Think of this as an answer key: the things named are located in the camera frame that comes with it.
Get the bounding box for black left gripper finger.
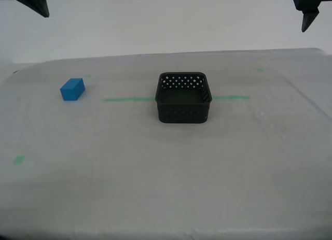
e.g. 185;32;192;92
7;0;50;18

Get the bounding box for blue rectangular block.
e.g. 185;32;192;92
60;78;86;102

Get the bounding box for black perforated plastic basket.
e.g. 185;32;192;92
155;72;213;124

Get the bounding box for long green tape strip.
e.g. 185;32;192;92
103;95;251;102

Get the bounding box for grey plastic table cover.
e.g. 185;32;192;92
0;47;332;240

